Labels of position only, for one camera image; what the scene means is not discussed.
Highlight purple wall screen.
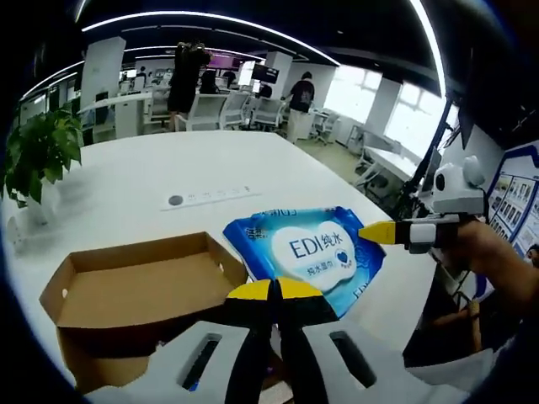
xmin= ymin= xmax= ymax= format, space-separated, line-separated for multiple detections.
xmin=210 ymin=50 xmax=243 ymax=71

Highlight row of white office chairs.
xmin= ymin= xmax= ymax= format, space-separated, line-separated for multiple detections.
xmin=176 ymin=90 xmax=287 ymax=131

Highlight blue soft wipes packet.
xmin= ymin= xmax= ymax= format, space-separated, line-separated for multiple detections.
xmin=221 ymin=205 xmax=387 ymax=321

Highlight potted green plant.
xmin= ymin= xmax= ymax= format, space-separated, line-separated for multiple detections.
xmin=3 ymin=109 xmax=84 ymax=227

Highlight white table socket strip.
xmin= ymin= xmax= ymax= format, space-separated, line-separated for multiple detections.
xmin=161 ymin=187 xmax=263 ymax=212

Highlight curved ceiling light strip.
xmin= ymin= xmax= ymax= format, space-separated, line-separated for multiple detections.
xmin=81 ymin=10 xmax=341 ymax=66

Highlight white high counter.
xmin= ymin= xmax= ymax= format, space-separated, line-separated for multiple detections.
xmin=77 ymin=90 xmax=155 ymax=138

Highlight brown cardboard shoe box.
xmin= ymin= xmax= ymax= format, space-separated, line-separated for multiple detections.
xmin=39 ymin=231 xmax=296 ymax=404

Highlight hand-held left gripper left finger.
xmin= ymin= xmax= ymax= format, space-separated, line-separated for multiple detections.
xmin=83 ymin=278 xmax=275 ymax=404

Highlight wall poster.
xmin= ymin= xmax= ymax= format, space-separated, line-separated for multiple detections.
xmin=483 ymin=142 xmax=539 ymax=262

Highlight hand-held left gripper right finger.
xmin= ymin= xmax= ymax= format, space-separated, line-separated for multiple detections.
xmin=274 ymin=276 xmax=469 ymax=404

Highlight grey mesh office chair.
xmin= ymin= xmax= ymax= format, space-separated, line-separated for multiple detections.
xmin=403 ymin=348 xmax=494 ymax=385

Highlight person's right hand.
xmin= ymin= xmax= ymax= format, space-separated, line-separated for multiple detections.
xmin=437 ymin=219 xmax=504 ymax=274

